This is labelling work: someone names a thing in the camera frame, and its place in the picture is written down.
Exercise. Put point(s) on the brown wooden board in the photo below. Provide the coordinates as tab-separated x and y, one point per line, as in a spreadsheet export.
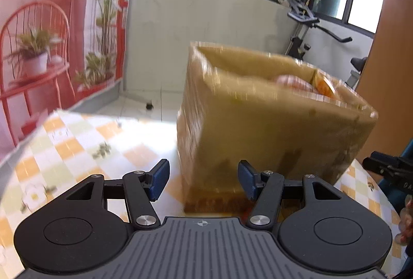
387	56

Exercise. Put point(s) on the blue cloth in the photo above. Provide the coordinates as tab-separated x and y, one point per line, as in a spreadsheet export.
398	198

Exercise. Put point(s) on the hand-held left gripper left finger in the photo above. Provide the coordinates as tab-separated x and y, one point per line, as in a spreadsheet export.
160	177

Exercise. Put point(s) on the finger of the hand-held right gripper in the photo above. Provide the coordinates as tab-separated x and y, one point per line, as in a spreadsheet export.
393	169

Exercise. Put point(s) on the room print wall poster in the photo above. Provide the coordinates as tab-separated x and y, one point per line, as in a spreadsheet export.
58	24

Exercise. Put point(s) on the person's right hand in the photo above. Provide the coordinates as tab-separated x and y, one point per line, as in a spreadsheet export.
407	224

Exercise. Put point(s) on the brown cardboard box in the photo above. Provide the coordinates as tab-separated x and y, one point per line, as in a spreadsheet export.
264	130

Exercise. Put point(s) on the checkered tablecloth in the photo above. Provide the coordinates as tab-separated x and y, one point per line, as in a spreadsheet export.
64	149

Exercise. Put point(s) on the black exercise bike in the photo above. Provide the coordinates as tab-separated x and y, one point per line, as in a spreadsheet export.
306	33

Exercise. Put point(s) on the orange snack packet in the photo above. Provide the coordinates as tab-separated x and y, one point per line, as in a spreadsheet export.
309	85

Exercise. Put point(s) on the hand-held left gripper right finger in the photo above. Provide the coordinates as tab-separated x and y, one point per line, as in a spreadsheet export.
246	177

